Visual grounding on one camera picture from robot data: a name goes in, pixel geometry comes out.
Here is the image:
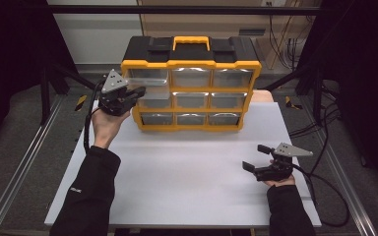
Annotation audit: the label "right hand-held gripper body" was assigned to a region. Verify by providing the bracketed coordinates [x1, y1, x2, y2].
[253, 142, 314, 182]

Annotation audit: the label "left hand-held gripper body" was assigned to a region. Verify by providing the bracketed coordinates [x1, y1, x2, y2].
[97, 68, 137, 117]

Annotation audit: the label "clear plastic drawer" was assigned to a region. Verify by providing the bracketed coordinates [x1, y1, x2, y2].
[125, 68, 172, 100]

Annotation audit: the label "yellow black drawer cabinet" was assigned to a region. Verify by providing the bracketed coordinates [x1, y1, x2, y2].
[120, 34, 263, 133]

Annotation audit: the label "person's right hand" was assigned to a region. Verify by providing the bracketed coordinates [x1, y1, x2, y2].
[263, 175, 296, 189]

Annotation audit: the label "person's left hand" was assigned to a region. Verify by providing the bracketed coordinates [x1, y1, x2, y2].
[91, 107, 132, 150]

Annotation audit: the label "left yellow clamp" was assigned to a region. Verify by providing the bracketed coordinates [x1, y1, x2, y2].
[75, 94, 89, 112]

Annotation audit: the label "yellow clamp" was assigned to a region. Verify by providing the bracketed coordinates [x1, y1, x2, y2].
[75, 94, 89, 112]
[283, 95, 303, 111]

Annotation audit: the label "right yellow clamp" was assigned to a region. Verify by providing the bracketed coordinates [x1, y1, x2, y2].
[283, 95, 303, 111]

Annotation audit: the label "group of clear drawers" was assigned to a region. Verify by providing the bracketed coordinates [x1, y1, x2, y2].
[134, 67, 254, 127]

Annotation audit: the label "wooden table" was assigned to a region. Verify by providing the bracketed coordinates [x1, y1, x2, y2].
[251, 89, 274, 103]

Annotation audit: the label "black metal stand struts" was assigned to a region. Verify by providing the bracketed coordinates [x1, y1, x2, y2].
[261, 63, 323, 123]
[39, 62, 103, 126]

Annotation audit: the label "light wooden cabinet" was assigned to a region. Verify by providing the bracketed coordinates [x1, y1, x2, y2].
[137, 0, 321, 70]

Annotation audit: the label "black curtain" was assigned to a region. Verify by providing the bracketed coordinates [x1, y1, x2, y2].
[0, 0, 78, 151]
[296, 0, 378, 193]

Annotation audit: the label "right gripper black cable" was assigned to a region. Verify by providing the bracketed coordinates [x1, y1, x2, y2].
[291, 163, 350, 228]

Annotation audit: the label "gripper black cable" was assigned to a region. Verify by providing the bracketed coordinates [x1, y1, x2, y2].
[83, 76, 107, 154]
[291, 163, 350, 228]

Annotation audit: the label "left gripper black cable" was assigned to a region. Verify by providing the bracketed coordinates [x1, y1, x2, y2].
[83, 76, 107, 154]

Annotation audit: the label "black floor cables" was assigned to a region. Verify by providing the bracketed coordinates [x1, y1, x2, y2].
[287, 82, 343, 140]

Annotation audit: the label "aluminium floor rail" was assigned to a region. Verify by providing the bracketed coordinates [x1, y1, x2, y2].
[301, 96, 378, 236]
[0, 94, 65, 236]

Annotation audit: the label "white wall panel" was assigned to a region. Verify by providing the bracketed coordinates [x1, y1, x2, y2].
[46, 0, 144, 65]

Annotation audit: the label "black horizontal frame bar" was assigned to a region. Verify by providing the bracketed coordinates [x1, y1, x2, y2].
[47, 4, 321, 16]

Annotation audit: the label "hanging black cable bundle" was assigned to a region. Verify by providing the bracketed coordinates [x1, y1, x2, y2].
[267, 14, 311, 71]

